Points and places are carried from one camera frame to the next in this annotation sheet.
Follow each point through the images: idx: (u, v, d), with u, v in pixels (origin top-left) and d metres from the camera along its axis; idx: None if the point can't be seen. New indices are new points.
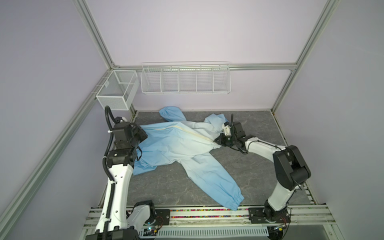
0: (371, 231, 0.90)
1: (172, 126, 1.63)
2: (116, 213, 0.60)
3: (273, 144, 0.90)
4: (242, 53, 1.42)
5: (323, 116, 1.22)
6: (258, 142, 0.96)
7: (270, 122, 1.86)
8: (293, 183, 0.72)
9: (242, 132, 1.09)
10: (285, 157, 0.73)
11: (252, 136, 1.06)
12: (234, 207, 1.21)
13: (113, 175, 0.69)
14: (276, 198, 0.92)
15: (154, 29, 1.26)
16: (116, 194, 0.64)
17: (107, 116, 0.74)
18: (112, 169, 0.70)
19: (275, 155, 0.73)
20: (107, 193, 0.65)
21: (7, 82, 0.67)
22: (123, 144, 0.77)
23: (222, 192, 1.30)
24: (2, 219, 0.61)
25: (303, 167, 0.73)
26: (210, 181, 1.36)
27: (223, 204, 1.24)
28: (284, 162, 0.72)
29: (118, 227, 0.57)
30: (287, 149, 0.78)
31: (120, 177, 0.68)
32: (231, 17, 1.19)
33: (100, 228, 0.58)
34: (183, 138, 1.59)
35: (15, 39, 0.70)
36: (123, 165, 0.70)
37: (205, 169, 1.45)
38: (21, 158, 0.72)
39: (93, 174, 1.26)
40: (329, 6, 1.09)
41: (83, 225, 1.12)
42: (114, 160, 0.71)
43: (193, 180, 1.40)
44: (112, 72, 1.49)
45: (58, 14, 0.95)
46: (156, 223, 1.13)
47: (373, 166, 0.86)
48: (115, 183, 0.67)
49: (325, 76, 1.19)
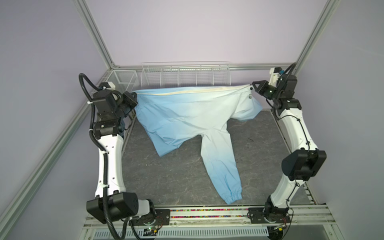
0: (372, 230, 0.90)
1: (174, 93, 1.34)
2: (114, 179, 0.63)
3: (310, 137, 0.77)
4: (242, 54, 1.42)
5: (324, 116, 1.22)
6: (296, 122, 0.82)
7: (270, 122, 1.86)
8: (291, 176, 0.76)
9: (290, 92, 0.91)
10: (304, 157, 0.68)
11: (298, 107, 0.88)
12: (228, 201, 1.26)
13: (104, 145, 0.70)
14: (278, 194, 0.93)
15: (154, 30, 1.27)
16: (111, 162, 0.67)
17: (83, 87, 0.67)
18: (101, 139, 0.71)
19: (296, 151, 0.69)
20: (101, 162, 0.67)
21: (7, 82, 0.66)
22: (108, 115, 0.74)
23: (223, 183, 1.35)
24: (2, 219, 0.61)
25: (312, 170, 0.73)
26: (218, 170, 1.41)
27: (220, 192, 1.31)
28: (300, 161, 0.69)
29: (118, 191, 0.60)
30: (318, 151, 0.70)
31: (111, 147, 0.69)
32: (231, 18, 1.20)
33: (99, 193, 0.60)
34: (196, 102, 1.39)
35: (14, 39, 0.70)
36: (113, 135, 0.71)
37: (217, 156, 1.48)
38: (22, 156, 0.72)
39: (93, 174, 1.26)
40: (329, 7, 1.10)
41: (83, 225, 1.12)
42: (102, 131, 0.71)
43: (204, 159, 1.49)
44: (112, 72, 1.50)
45: (58, 15, 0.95)
46: (156, 223, 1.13)
47: (373, 166, 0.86)
48: (108, 152, 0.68)
49: (326, 75, 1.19)
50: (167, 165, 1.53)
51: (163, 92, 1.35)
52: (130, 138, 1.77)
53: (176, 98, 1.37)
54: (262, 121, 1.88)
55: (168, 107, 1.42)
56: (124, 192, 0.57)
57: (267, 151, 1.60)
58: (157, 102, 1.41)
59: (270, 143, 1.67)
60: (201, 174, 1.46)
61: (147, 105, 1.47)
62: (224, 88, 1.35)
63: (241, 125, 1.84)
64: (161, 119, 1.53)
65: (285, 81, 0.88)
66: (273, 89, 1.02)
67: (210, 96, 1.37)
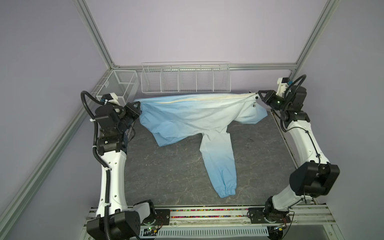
0: (371, 231, 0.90)
1: (178, 100, 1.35)
2: (116, 198, 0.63)
3: (319, 149, 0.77)
4: (242, 53, 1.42)
5: (324, 117, 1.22)
6: (304, 134, 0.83)
7: (270, 122, 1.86)
8: (299, 192, 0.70)
9: (298, 104, 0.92)
10: (315, 171, 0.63)
11: (307, 120, 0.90)
12: (221, 194, 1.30)
13: (107, 162, 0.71)
14: (280, 198, 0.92)
15: (154, 30, 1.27)
16: (113, 179, 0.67)
17: (85, 104, 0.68)
18: (104, 155, 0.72)
19: (306, 164, 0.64)
20: (103, 180, 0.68)
21: (7, 82, 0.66)
22: (111, 130, 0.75)
23: (219, 178, 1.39)
24: (2, 219, 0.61)
25: (324, 186, 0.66)
26: (216, 164, 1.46)
27: (214, 185, 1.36)
28: (311, 175, 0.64)
29: (120, 210, 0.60)
30: (330, 165, 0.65)
31: (114, 163, 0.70)
32: (231, 18, 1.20)
33: (100, 213, 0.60)
34: (200, 109, 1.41)
35: (14, 39, 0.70)
36: (116, 151, 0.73)
37: (217, 153, 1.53)
38: (21, 156, 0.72)
39: (93, 174, 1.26)
40: (328, 7, 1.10)
41: (83, 225, 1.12)
42: (105, 148, 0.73)
43: (203, 155, 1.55)
44: (112, 72, 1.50)
45: (58, 15, 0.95)
46: (156, 224, 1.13)
47: (372, 166, 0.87)
48: (110, 169, 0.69)
49: (326, 76, 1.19)
50: (167, 165, 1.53)
51: (167, 100, 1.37)
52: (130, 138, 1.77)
53: (179, 105, 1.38)
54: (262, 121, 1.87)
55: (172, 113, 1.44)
56: (126, 211, 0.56)
57: (267, 151, 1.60)
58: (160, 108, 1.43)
59: (270, 144, 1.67)
60: (201, 174, 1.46)
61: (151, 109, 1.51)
62: (228, 96, 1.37)
63: (241, 125, 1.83)
64: (164, 121, 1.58)
65: (294, 94, 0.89)
66: (281, 100, 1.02)
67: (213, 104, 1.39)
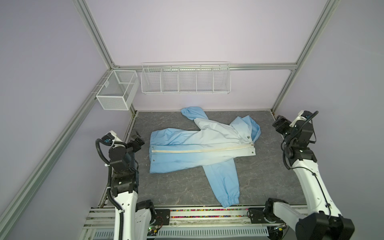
0: (371, 230, 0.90)
1: (184, 146, 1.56)
2: None
3: (330, 198, 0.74)
4: (241, 54, 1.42)
5: (323, 117, 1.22)
6: (311, 179, 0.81)
7: (270, 122, 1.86)
8: None
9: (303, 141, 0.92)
10: (324, 226, 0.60)
11: (313, 159, 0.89)
12: (224, 204, 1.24)
13: (120, 203, 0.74)
14: (282, 209, 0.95)
15: (153, 29, 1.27)
16: (125, 224, 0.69)
17: (99, 152, 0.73)
18: (117, 197, 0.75)
19: (314, 215, 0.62)
20: (116, 222, 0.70)
21: (8, 83, 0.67)
22: (124, 171, 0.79)
23: (221, 186, 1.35)
24: (2, 219, 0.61)
25: None
26: (216, 172, 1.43)
27: (217, 195, 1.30)
28: (319, 228, 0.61)
29: None
30: (344, 220, 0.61)
31: (127, 204, 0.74)
32: (230, 18, 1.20)
33: None
34: (203, 151, 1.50)
35: (15, 39, 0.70)
36: (129, 192, 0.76)
37: (217, 159, 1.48)
38: (21, 157, 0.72)
39: (93, 174, 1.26)
40: (329, 7, 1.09)
41: (83, 225, 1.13)
42: (119, 188, 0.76)
43: (207, 177, 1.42)
44: (112, 72, 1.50)
45: (58, 15, 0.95)
46: (156, 223, 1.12)
47: (372, 166, 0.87)
48: (123, 211, 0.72)
49: (325, 76, 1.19)
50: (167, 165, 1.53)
51: (175, 149, 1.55)
52: (130, 138, 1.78)
53: (184, 149, 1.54)
54: (262, 120, 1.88)
55: (177, 159, 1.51)
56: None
57: (267, 151, 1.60)
58: (167, 155, 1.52)
59: (270, 144, 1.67)
60: (201, 174, 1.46)
61: (160, 160, 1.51)
62: (228, 141, 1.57)
63: None
64: (170, 168, 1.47)
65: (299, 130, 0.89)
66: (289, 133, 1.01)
67: (215, 147, 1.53)
